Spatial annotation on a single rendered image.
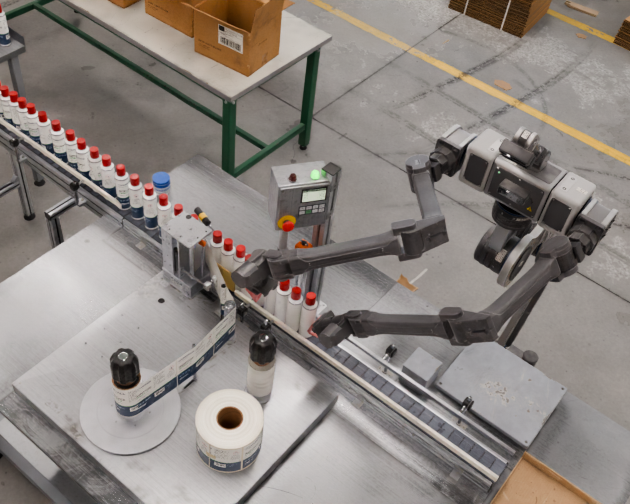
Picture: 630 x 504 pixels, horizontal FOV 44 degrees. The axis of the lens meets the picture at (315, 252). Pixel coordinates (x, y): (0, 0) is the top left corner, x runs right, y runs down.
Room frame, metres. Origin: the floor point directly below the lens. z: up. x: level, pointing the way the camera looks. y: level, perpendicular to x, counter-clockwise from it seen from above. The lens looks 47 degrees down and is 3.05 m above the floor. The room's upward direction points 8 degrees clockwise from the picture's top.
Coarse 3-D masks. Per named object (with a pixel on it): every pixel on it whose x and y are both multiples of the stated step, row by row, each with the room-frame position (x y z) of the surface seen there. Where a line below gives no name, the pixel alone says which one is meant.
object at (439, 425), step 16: (144, 224) 2.03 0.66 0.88; (160, 240) 1.96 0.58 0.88; (336, 352) 1.57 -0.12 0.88; (336, 368) 1.50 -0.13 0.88; (352, 368) 1.51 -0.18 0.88; (368, 368) 1.52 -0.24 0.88; (384, 384) 1.47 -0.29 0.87; (400, 400) 1.41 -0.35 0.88; (400, 416) 1.36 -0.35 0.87; (416, 416) 1.36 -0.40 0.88; (432, 416) 1.37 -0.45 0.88; (448, 432) 1.32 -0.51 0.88; (448, 448) 1.26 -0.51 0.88; (464, 448) 1.27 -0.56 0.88; (480, 448) 1.28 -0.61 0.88; (496, 464) 1.23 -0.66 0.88
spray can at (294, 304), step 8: (296, 288) 1.65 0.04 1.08; (288, 296) 1.65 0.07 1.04; (296, 296) 1.63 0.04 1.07; (288, 304) 1.63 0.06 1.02; (296, 304) 1.62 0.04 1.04; (288, 312) 1.63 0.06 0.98; (296, 312) 1.62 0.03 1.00; (288, 320) 1.62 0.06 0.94; (296, 320) 1.62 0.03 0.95; (296, 328) 1.62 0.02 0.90
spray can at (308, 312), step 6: (306, 294) 1.63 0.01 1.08; (312, 294) 1.63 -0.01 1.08; (306, 300) 1.62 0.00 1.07; (312, 300) 1.62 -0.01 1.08; (306, 306) 1.61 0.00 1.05; (312, 306) 1.61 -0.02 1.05; (306, 312) 1.61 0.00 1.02; (312, 312) 1.61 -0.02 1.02; (300, 318) 1.62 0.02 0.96; (306, 318) 1.61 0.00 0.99; (312, 318) 1.61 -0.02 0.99; (300, 324) 1.62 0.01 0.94; (306, 324) 1.60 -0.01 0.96; (300, 330) 1.61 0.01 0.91; (306, 330) 1.60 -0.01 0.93; (306, 336) 1.61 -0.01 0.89
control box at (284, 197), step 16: (272, 176) 1.76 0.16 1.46; (288, 176) 1.75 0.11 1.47; (304, 176) 1.76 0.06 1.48; (320, 176) 1.77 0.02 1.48; (272, 192) 1.75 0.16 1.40; (288, 192) 1.71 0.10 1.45; (272, 208) 1.74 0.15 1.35; (288, 208) 1.71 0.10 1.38; (304, 224) 1.73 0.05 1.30; (320, 224) 1.75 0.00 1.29
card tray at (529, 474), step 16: (528, 464) 1.27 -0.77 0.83; (544, 464) 1.26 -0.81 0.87; (512, 480) 1.21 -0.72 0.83; (528, 480) 1.22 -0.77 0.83; (544, 480) 1.23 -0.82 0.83; (560, 480) 1.23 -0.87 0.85; (496, 496) 1.15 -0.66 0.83; (512, 496) 1.16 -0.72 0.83; (528, 496) 1.16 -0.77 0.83; (544, 496) 1.17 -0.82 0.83; (560, 496) 1.18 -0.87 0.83; (576, 496) 1.19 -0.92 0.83
